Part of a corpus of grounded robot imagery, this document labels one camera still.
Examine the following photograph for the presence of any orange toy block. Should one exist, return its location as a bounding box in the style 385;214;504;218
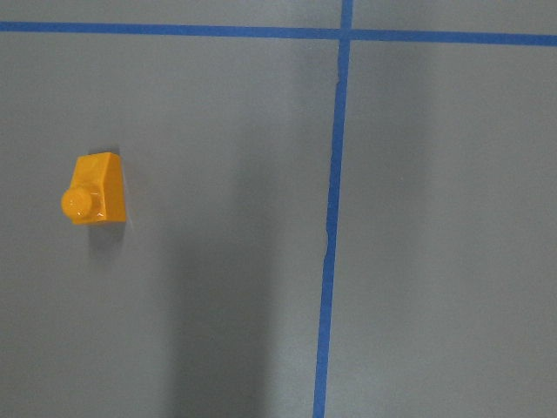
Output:
61;152;127;226

